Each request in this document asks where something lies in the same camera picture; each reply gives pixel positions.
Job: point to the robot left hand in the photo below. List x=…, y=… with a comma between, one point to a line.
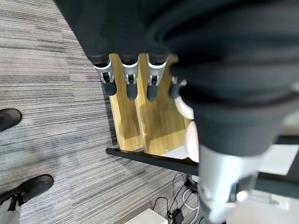
x=210, y=46

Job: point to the white panel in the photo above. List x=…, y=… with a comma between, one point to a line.
x=279, y=159

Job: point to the black power adapter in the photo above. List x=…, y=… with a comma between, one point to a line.
x=177, y=215

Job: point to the white box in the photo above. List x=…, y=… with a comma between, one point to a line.
x=149, y=217

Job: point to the dark robot foot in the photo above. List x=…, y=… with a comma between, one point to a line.
x=32, y=187
x=8, y=118

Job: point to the silver robot leg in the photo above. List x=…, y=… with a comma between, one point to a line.
x=9, y=214

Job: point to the black metal frame bar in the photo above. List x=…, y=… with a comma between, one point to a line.
x=151, y=160

